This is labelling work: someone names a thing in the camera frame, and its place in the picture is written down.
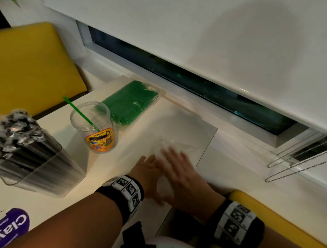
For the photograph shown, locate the yellow bench backrest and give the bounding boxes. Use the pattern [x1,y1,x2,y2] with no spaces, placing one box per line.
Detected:
[0,21,88,117]

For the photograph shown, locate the black marker band right wrist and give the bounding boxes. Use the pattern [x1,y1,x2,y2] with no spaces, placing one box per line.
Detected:
[207,199,265,247]

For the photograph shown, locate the person's left forearm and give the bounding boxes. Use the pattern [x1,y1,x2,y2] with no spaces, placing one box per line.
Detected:
[7,191,123,248]

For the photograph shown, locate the green straw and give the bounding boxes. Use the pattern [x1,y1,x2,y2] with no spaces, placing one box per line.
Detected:
[63,96,100,132]

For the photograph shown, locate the black planter box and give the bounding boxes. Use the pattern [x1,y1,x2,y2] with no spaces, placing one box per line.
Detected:
[0,10,11,29]

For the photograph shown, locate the person's right hand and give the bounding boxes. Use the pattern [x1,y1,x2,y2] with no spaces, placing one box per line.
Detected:
[156,147,225,220]

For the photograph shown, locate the white roller blind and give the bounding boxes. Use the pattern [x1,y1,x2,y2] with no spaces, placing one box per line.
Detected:
[43,0,327,133]

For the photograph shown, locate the pack of green straws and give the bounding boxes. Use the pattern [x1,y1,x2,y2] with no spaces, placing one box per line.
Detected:
[98,80,160,127]

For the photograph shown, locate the yellow chair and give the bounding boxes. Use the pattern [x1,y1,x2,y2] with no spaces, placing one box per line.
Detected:
[229,190,327,248]

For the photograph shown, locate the white shirt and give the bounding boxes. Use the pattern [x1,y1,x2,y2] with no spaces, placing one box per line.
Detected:
[145,236,189,248]

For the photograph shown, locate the bundle of gray straws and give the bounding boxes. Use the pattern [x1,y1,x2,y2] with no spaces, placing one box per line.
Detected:
[0,109,77,189]

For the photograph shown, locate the person's left hand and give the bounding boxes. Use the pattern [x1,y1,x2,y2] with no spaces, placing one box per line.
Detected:
[127,154,167,206]

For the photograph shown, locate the purple round sticker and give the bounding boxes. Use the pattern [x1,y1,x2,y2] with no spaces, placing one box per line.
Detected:
[0,208,30,247]

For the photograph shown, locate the clear cup with colourful sticker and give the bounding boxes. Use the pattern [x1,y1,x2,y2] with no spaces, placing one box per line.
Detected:
[70,101,119,154]

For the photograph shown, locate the metal bead chain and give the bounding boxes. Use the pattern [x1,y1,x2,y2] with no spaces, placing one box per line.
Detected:
[265,139,327,183]

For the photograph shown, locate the black chest strap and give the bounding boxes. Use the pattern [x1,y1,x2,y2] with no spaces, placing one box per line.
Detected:
[121,221,147,248]

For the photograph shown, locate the clear plastic bag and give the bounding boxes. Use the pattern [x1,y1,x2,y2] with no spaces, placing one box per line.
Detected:
[143,133,202,197]

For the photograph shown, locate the clear square plastic container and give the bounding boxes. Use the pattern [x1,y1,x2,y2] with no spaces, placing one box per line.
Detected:
[0,143,87,199]

